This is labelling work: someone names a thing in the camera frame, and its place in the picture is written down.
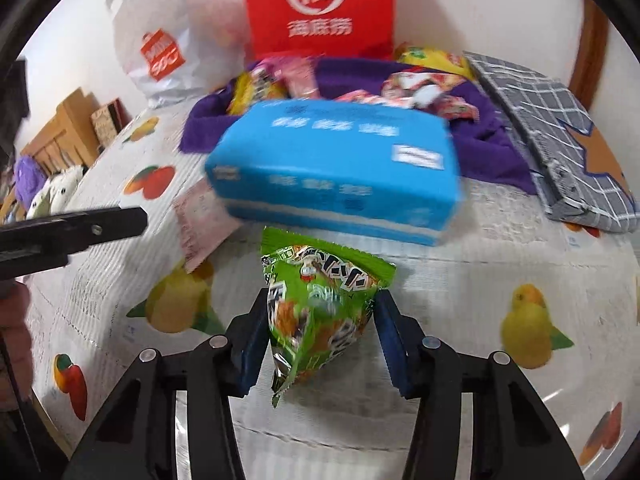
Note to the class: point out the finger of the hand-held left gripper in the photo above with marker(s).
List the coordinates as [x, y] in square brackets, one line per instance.
[100, 227]

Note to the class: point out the blue tissue pack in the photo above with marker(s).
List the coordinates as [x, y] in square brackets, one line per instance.
[325, 175]

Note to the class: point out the pink panda snack packet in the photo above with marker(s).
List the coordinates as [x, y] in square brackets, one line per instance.
[415, 85]

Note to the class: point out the large yellow chip bag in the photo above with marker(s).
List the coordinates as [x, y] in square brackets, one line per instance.
[435, 57]

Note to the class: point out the white plastic shopping bag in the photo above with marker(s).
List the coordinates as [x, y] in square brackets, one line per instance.
[200, 25]

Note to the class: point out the brown patterned book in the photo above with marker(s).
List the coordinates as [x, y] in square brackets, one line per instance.
[105, 125]

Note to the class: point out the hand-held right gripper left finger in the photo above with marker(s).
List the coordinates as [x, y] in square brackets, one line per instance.
[252, 350]

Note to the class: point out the green snack packet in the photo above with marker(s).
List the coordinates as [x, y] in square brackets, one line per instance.
[310, 320]

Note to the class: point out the wooden headboard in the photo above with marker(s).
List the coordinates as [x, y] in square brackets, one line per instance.
[70, 120]

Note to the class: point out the purple plush toy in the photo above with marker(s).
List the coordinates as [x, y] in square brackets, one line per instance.
[27, 175]

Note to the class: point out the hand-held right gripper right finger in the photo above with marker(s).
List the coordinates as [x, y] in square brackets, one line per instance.
[395, 345]

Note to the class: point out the yellow snack packet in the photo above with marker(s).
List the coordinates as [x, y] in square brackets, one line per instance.
[252, 90]

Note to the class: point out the white spotted plush toy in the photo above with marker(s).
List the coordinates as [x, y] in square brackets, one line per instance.
[55, 192]

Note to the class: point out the grey checked cloth with star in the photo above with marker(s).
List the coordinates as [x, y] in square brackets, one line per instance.
[550, 125]

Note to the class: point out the red paper bag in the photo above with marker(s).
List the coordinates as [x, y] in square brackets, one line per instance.
[320, 10]

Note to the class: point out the pale pink snack packet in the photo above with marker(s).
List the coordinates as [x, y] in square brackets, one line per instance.
[200, 225]

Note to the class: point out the brown wooden door frame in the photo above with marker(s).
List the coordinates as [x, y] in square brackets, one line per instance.
[592, 50]

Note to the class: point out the person's left hand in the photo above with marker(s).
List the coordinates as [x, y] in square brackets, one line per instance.
[15, 340]

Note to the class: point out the purple fabric tray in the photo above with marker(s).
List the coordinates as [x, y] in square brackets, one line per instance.
[490, 140]

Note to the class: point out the fruit printed tablecloth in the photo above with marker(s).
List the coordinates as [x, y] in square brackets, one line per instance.
[475, 270]

